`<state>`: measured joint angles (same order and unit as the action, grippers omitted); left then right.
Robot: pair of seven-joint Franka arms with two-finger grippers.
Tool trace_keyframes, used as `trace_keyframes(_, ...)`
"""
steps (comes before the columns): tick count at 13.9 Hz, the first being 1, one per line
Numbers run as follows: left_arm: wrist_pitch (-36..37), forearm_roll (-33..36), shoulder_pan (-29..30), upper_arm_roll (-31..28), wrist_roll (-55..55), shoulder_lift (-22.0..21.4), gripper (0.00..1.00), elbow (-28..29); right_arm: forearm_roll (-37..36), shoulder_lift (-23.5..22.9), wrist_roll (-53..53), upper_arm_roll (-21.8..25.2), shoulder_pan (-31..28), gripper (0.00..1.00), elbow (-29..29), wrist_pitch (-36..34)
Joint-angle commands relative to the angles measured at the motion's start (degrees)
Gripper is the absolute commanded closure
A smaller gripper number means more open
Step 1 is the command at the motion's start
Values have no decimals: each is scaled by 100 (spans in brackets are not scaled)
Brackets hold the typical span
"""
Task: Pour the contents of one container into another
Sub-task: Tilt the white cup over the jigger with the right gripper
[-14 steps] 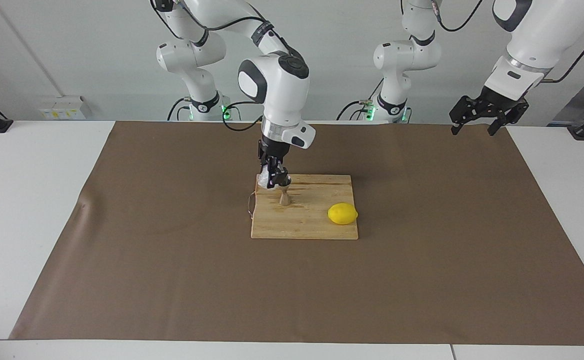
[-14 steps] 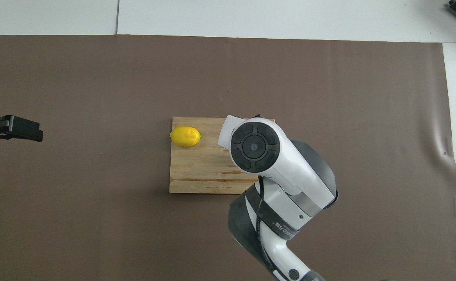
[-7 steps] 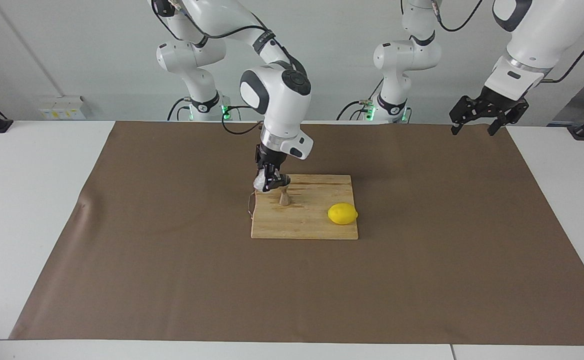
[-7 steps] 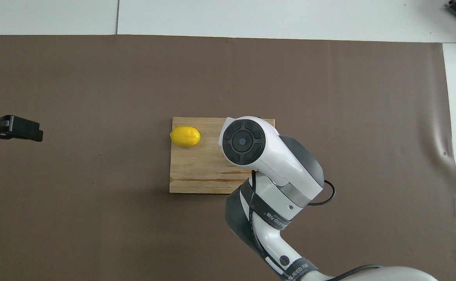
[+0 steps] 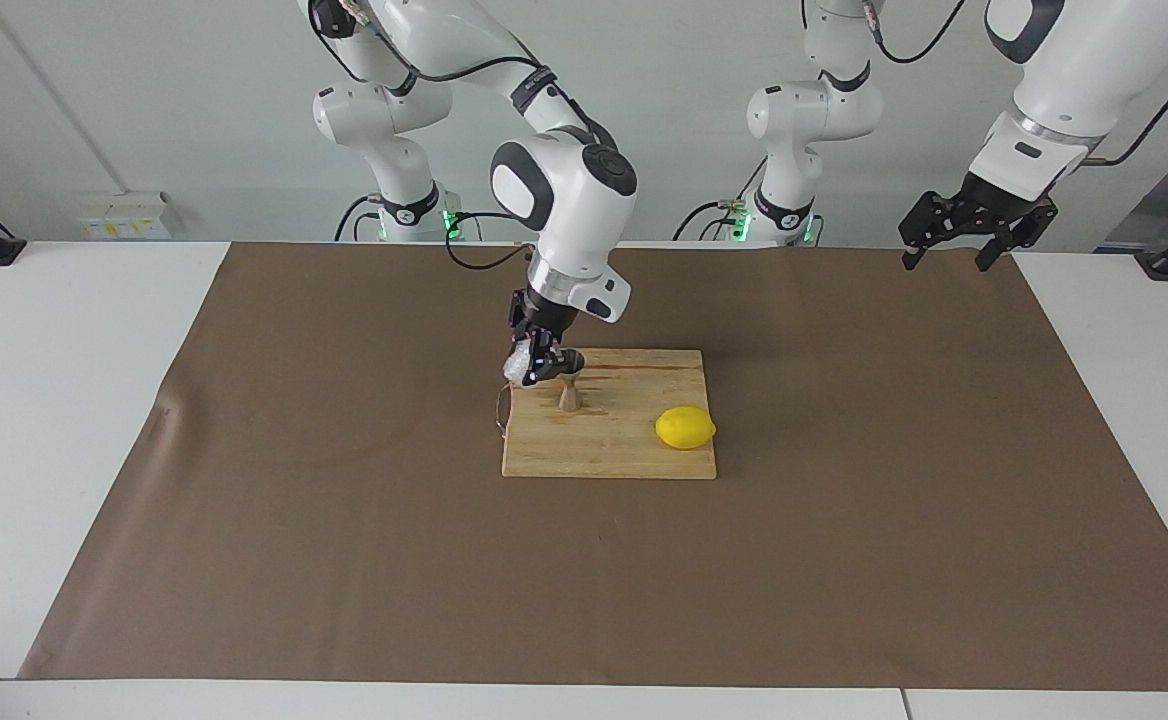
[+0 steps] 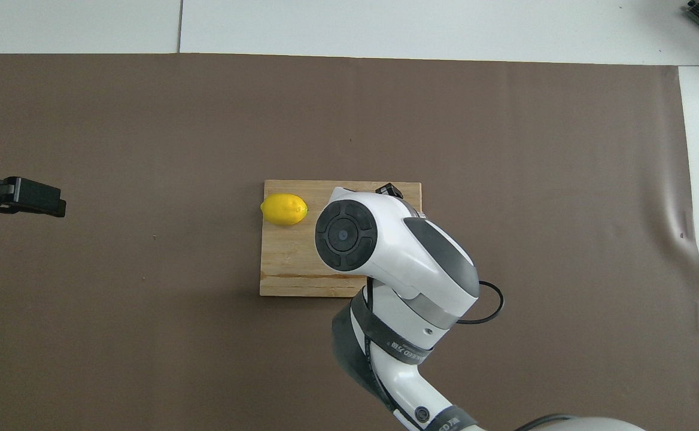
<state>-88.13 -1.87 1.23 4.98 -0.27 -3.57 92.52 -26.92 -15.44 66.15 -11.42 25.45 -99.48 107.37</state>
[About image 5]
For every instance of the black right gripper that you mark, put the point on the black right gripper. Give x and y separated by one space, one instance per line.
544 318

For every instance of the brown paper table mat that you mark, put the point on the brown paper table mat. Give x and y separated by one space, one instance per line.
584 580

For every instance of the wooden cutting board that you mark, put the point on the wooden cutting board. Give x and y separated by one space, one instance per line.
624 455

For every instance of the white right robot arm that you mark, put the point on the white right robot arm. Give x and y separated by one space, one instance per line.
569 210

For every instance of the steel double jigger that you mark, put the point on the steel double jigger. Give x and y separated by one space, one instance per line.
571 398

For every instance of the white wall outlet box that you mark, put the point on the white wall outlet box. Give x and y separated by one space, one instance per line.
124 215

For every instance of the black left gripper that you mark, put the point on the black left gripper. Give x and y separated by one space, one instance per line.
989 205

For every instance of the yellow lemon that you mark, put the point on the yellow lemon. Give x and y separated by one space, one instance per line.
685 428

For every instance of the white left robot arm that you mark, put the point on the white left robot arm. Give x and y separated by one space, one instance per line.
1074 70

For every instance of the clear cut glass cup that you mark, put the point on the clear cut glass cup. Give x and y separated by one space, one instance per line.
517 368

